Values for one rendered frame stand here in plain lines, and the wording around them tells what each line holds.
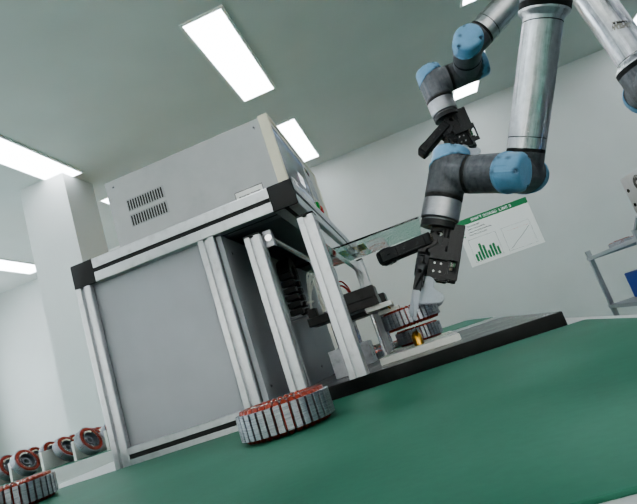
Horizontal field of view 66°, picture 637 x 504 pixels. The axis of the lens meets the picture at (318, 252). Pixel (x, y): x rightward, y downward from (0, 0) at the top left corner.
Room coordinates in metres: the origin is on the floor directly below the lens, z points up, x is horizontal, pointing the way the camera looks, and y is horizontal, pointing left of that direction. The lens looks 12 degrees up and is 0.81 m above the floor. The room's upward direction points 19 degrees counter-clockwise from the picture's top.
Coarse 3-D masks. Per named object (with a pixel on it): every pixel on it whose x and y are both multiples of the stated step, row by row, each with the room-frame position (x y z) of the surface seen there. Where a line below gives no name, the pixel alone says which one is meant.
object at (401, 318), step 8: (432, 304) 0.95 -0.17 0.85; (392, 312) 0.95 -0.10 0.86; (400, 312) 0.94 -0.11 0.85; (408, 312) 0.93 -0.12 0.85; (424, 312) 0.94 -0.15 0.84; (432, 312) 0.94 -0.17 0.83; (384, 320) 0.97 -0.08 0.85; (392, 320) 0.95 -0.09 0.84; (400, 320) 0.94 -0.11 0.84; (408, 320) 0.94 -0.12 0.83; (416, 320) 0.93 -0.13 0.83; (424, 320) 1.02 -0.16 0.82; (392, 328) 0.96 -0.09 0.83; (400, 328) 0.95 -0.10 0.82
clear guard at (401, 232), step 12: (420, 216) 1.17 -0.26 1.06; (396, 228) 1.21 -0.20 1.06; (408, 228) 1.26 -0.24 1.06; (420, 228) 1.31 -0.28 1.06; (360, 240) 1.21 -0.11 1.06; (372, 240) 1.25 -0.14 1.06; (384, 240) 1.31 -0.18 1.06; (396, 240) 1.37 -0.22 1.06; (348, 252) 1.31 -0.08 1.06; (360, 252) 1.36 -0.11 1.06; (372, 252) 1.43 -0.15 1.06; (336, 264) 1.42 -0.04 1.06
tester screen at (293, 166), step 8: (280, 144) 0.98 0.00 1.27; (280, 152) 0.95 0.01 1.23; (288, 152) 1.05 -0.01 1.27; (288, 160) 1.01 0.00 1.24; (296, 160) 1.12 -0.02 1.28; (288, 168) 0.98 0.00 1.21; (296, 168) 1.08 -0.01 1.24; (288, 176) 0.95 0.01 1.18; (296, 176) 1.04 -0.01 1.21; (304, 176) 1.16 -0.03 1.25
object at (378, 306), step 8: (360, 288) 0.97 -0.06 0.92; (368, 288) 0.97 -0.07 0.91; (344, 296) 0.97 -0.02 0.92; (352, 296) 0.97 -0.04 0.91; (360, 296) 0.97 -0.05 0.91; (368, 296) 0.97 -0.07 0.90; (376, 296) 0.96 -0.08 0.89; (352, 304) 0.97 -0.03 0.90; (360, 304) 0.97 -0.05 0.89; (368, 304) 0.96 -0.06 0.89; (376, 304) 0.97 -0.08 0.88; (384, 304) 0.96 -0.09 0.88; (392, 304) 0.98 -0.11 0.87; (352, 312) 0.97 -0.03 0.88; (368, 312) 0.97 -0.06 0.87; (312, 320) 0.98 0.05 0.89; (320, 320) 0.98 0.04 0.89; (328, 320) 0.98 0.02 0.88
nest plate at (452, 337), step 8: (448, 336) 0.91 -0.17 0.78; (456, 336) 0.90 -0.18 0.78; (424, 344) 0.91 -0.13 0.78; (432, 344) 0.91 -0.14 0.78; (440, 344) 0.91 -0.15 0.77; (400, 352) 0.92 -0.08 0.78; (408, 352) 0.92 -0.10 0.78; (416, 352) 0.92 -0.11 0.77; (384, 360) 0.93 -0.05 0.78; (392, 360) 0.92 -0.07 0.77
